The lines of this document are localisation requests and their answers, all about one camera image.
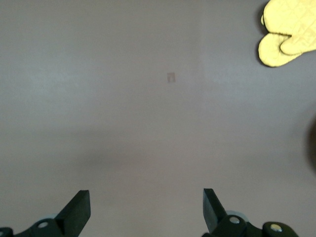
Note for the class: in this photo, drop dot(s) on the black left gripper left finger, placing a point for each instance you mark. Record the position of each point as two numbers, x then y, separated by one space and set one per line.
71 217

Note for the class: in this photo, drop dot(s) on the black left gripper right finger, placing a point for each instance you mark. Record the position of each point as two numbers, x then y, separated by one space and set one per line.
214 217

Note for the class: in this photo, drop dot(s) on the yellow quilted oven mitt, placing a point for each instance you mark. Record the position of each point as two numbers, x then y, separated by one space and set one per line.
291 14
271 51

